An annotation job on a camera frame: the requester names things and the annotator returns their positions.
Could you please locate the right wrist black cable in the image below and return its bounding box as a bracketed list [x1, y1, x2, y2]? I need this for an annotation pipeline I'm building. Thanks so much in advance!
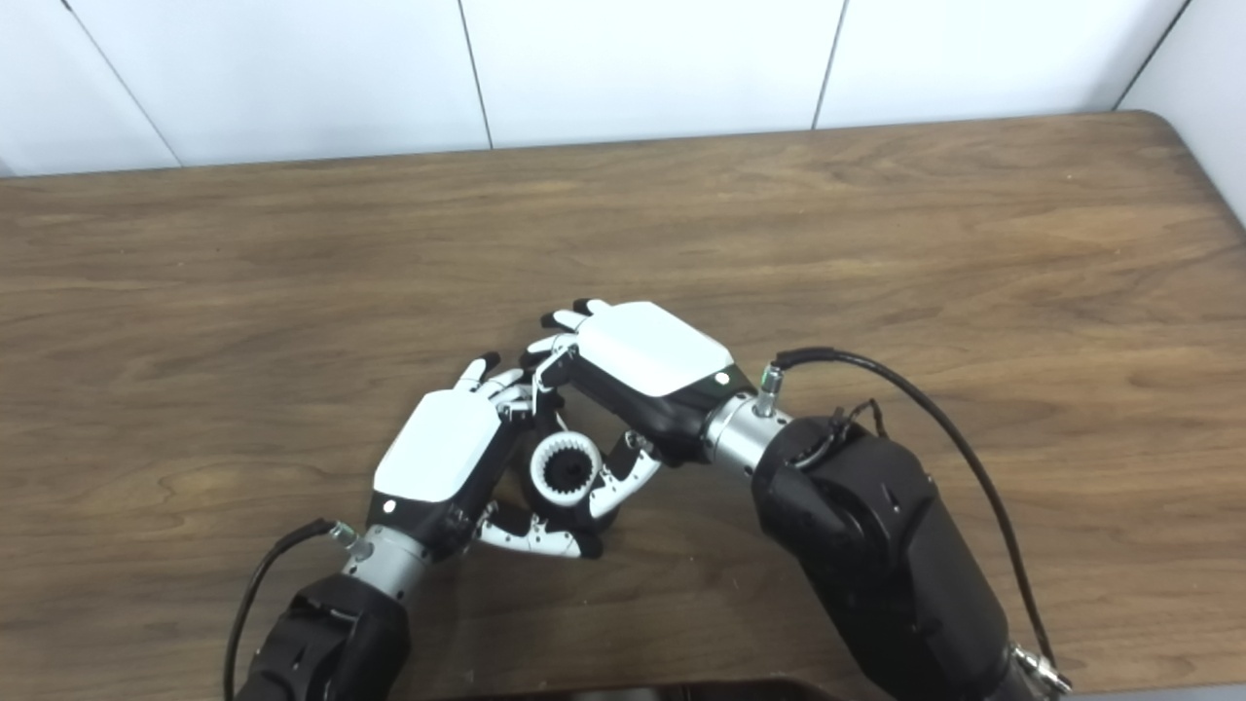
[757, 348, 1072, 692]

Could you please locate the white plastic ring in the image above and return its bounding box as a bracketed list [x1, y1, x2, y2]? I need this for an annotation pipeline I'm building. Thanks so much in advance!
[530, 432, 605, 507]

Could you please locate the round black gear part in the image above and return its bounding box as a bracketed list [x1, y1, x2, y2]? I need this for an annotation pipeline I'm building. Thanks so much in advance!
[504, 409, 624, 541]

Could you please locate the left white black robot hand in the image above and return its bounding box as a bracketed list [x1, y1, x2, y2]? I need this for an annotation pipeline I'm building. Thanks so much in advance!
[366, 352, 605, 564]

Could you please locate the thin black looped wire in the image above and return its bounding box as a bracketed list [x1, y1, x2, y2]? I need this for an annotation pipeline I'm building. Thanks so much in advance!
[798, 397, 887, 468]

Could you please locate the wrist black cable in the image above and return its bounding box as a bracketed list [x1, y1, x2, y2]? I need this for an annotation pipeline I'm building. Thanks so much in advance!
[757, 348, 1072, 692]
[224, 518, 359, 701]

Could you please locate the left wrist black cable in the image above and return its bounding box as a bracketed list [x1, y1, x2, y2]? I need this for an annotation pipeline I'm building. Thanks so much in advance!
[224, 518, 359, 701]

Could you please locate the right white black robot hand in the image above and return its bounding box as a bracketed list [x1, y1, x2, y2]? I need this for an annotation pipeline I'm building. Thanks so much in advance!
[526, 298, 758, 519]

